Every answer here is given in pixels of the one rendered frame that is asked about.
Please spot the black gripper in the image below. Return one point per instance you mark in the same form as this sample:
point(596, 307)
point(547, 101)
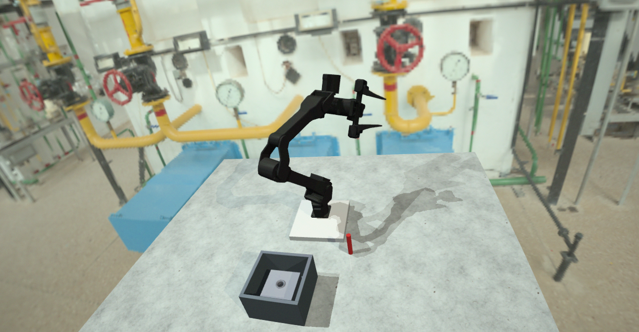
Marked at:
point(349, 107)

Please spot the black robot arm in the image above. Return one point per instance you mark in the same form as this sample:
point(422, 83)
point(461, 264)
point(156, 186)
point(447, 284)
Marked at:
point(314, 106)

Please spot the red peg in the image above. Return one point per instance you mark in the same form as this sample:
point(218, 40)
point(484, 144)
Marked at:
point(349, 244)

